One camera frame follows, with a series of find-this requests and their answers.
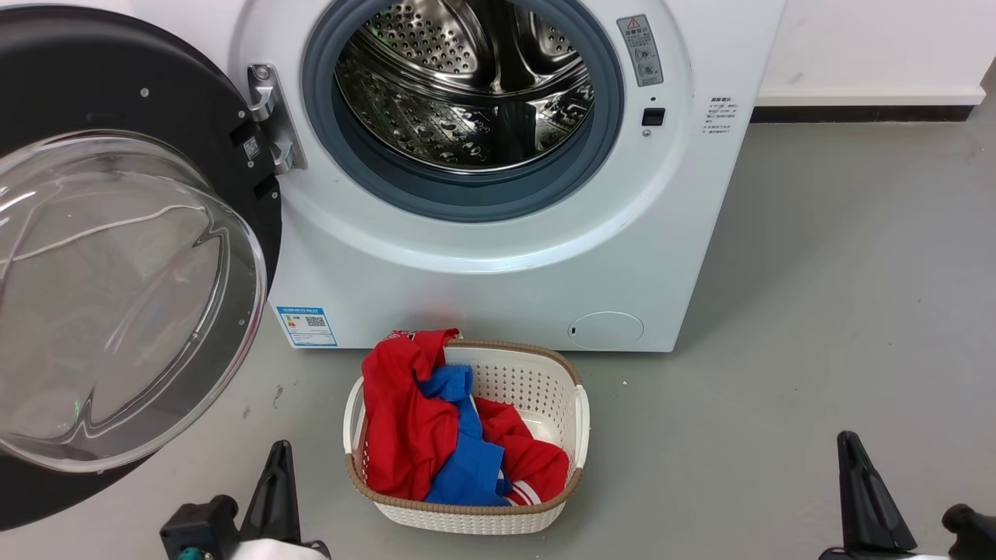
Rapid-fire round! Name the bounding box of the blue energy label sticker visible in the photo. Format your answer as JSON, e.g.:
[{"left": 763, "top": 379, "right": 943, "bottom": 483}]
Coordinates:
[{"left": 275, "top": 306, "right": 338, "bottom": 348}]

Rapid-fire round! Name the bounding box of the white power cable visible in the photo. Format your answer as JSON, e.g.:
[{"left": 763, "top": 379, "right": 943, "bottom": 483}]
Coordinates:
[{"left": 0, "top": 204, "right": 209, "bottom": 265}]

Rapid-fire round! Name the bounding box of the black round glass washer door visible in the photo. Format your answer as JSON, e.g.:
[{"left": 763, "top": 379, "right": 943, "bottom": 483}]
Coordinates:
[{"left": 0, "top": 4, "right": 283, "bottom": 532}]

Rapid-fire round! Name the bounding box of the steel perforated washer drum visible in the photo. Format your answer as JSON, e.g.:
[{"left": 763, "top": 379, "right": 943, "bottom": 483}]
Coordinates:
[{"left": 335, "top": 0, "right": 596, "bottom": 174}]

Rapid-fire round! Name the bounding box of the grey warning sticker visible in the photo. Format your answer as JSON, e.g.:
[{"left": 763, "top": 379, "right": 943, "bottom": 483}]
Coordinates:
[{"left": 616, "top": 14, "right": 665, "bottom": 88}]

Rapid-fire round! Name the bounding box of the small printed text label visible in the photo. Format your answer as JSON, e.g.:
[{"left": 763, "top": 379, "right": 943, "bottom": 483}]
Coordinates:
[{"left": 704, "top": 96, "right": 736, "bottom": 135}]

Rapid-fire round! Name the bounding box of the round white filter cover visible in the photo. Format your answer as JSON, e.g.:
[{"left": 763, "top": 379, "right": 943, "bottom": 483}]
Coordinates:
[{"left": 567, "top": 311, "right": 645, "bottom": 351}]

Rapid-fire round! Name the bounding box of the white front-load washing machine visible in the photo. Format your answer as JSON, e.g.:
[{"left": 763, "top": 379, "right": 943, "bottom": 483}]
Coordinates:
[{"left": 175, "top": 0, "right": 788, "bottom": 353}]

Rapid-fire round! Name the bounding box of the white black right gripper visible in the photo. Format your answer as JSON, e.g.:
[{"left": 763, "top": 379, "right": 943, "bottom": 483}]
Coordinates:
[{"left": 817, "top": 430, "right": 950, "bottom": 560}]

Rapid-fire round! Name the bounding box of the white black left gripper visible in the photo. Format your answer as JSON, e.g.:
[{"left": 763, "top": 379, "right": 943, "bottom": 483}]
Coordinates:
[{"left": 230, "top": 440, "right": 331, "bottom": 560}]

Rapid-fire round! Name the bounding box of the metal door hinge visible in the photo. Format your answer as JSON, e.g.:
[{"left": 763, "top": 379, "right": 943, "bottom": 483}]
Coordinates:
[{"left": 247, "top": 64, "right": 308, "bottom": 175}]

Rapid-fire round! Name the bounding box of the blue garment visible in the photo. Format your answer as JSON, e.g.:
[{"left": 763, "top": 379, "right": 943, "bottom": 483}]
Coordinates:
[{"left": 416, "top": 365, "right": 514, "bottom": 507}]

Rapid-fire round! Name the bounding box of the white perforated laundry basket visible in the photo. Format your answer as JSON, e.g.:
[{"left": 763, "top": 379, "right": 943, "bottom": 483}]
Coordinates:
[{"left": 343, "top": 338, "right": 591, "bottom": 536}]

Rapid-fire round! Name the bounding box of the red garment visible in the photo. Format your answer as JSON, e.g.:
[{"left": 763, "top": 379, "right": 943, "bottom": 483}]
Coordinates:
[{"left": 361, "top": 329, "right": 570, "bottom": 506}]

